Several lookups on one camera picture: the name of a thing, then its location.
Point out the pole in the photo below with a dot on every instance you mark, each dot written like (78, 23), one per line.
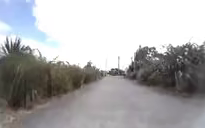
(118, 62)

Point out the grey gravel path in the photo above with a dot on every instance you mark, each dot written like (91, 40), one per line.
(116, 106)

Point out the tall dry grass bank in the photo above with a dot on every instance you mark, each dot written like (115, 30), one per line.
(36, 78)

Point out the dense green bushes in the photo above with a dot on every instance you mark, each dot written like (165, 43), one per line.
(173, 66)

